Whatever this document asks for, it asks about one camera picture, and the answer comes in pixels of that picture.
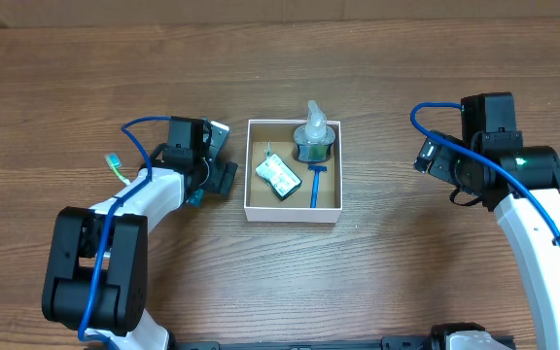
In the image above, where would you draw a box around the teal toothpaste tube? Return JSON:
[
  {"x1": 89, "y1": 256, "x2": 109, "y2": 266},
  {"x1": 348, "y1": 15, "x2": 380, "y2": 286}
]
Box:
[{"x1": 187, "y1": 189, "x2": 204, "y2": 207}]

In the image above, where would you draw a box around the green white soap packet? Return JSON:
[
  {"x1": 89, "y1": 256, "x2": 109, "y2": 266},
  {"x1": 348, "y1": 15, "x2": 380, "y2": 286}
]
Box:
[{"x1": 255, "y1": 142, "x2": 302, "y2": 201}]

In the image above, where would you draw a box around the green white toothbrush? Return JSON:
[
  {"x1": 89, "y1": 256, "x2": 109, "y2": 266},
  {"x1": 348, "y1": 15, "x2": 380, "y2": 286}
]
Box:
[{"x1": 104, "y1": 153, "x2": 131, "y2": 186}]

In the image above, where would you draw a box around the blue razor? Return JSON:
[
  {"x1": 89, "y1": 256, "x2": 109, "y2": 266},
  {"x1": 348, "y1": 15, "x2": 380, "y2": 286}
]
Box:
[{"x1": 308, "y1": 164, "x2": 327, "y2": 208}]

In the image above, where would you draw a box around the clear pump bottle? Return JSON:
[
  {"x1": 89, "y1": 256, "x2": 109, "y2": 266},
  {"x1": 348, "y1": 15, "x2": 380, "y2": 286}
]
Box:
[{"x1": 294, "y1": 100, "x2": 335, "y2": 163}]

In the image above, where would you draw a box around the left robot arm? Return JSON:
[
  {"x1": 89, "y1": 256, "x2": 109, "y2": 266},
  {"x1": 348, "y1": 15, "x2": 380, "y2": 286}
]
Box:
[{"x1": 42, "y1": 117, "x2": 237, "y2": 350}]

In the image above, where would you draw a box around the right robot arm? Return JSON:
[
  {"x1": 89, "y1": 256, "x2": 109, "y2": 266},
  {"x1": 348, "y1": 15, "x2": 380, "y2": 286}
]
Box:
[{"x1": 410, "y1": 92, "x2": 560, "y2": 349}]

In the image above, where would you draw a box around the white cardboard box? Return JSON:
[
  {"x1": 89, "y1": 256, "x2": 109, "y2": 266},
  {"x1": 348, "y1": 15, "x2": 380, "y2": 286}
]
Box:
[{"x1": 244, "y1": 120, "x2": 343, "y2": 224}]

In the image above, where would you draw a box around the right blue cable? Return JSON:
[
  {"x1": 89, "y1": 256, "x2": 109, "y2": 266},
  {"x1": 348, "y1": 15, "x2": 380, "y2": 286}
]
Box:
[{"x1": 409, "y1": 101, "x2": 560, "y2": 336}]

